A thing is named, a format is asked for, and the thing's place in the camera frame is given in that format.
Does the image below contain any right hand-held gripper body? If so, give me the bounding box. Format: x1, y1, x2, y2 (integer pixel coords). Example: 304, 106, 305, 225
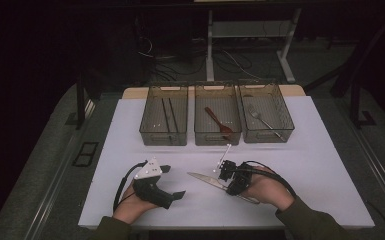
213, 143, 254, 193

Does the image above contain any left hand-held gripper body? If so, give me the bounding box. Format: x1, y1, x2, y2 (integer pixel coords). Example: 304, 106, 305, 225
133, 157, 175, 210

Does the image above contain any metal table knife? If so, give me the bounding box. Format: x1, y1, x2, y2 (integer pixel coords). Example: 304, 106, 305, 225
187, 171, 262, 205

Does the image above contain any brown wooden spoon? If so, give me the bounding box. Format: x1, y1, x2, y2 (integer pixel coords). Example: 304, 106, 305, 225
203, 106, 235, 137

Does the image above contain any black chopstick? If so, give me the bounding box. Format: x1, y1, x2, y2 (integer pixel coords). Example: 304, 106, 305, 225
168, 97, 181, 135
160, 97, 173, 136

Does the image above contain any clear brown plastic bin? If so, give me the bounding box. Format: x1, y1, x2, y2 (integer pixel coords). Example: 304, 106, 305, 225
237, 81, 296, 144
193, 83, 243, 147
139, 84, 189, 147

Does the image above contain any metal fork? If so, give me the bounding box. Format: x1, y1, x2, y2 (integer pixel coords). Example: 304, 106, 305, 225
248, 105, 287, 142

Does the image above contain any person's left hand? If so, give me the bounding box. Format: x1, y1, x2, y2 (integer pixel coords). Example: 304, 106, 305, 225
112, 184, 159, 224

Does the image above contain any person's right hand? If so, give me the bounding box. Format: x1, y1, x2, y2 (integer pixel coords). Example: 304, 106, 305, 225
241, 165, 295, 212

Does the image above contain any white table mat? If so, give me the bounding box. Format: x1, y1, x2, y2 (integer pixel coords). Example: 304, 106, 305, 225
78, 95, 376, 230

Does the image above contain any black metal stand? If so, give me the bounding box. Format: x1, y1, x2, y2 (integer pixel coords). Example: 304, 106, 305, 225
349, 79, 378, 129

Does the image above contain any left hand-held gripper cable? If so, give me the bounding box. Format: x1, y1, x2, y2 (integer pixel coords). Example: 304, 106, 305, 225
112, 160, 148, 213

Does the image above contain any hand-held gripper cable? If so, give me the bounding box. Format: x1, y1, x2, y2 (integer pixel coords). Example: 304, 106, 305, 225
238, 160, 298, 198
112, 160, 148, 213

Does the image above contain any right hand-held gripper cable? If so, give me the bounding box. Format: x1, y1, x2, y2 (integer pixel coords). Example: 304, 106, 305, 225
238, 160, 298, 198

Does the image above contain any black rectangular floor frame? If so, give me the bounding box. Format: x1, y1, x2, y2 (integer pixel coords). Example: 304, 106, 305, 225
72, 141, 100, 168

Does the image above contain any tangle of floor cables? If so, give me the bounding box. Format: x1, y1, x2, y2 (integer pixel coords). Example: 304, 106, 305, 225
136, 34, 264, 83

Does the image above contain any metal floor rail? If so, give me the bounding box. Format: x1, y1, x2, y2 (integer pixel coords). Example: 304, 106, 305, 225
23, 99, 96, 240
353, 123, 385, 218

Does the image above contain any white desk frame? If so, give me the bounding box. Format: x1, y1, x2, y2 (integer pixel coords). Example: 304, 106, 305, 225
205, 8, 303, 84

